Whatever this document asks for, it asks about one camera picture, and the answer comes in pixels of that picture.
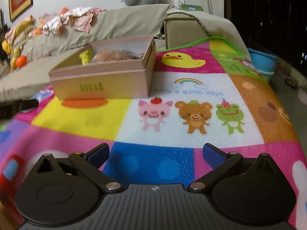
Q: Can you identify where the teal plastic bucket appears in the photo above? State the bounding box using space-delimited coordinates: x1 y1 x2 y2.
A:
258 70 275 83

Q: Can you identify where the pink cardboard gift box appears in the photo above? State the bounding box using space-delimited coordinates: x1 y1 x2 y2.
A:
49 36 156 100

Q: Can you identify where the beige sofa with cover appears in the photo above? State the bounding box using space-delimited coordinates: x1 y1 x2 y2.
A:
1 4 250 101

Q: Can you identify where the blue plastic bucket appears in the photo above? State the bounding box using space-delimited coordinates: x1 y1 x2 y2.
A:
248 48 279 72

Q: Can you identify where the green digital clock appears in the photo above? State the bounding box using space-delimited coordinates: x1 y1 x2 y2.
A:
181 4 203 12

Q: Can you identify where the brown bread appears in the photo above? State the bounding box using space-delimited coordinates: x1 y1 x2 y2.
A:
92 49 143 63

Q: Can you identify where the white wall socket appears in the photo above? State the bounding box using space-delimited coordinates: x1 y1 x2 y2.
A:
174 0 185 7

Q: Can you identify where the orange toy ball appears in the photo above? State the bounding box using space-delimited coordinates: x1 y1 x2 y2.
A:
16 56 28 68

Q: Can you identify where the colourful cartoon play mat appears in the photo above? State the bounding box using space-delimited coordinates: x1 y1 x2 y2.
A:
1 36 306 229

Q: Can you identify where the pile of baby clothes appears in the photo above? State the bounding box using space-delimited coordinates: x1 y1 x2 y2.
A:
5 7 107 44

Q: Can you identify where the yellow cheese snack bar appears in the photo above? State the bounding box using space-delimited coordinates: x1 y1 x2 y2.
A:
79 49 92 65

